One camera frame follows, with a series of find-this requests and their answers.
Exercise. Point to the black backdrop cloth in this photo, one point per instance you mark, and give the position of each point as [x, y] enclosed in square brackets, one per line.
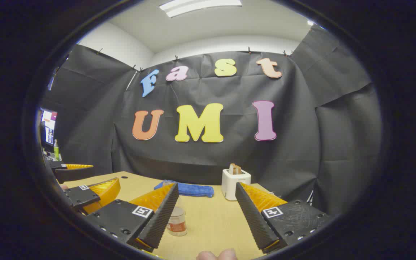
[302, 144]

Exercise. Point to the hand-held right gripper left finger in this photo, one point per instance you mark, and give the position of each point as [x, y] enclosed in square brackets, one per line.
[159, 216]

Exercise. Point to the green drink bottle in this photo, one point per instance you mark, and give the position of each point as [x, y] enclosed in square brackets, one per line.
[56, 150]

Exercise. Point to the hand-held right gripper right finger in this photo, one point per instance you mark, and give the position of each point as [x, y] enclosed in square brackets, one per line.
[255, 220]

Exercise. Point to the ceiling light panel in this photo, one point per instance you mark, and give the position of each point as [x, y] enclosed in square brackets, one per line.
[200, 6]

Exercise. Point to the bread slice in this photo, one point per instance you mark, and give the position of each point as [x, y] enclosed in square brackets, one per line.
[235, 169]

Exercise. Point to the clear plastic water bottle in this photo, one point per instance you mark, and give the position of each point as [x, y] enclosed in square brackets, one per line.
[177, 224]

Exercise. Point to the computer monitor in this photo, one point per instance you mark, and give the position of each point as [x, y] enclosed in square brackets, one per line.
[49, 126]

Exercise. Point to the white toaster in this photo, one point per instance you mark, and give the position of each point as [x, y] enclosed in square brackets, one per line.
[233, 186]

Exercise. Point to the blue towel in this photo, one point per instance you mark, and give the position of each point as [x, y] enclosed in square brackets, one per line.
[193, 189]

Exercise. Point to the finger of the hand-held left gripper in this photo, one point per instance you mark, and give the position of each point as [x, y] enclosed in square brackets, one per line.
[74, 175]
[85, 196]

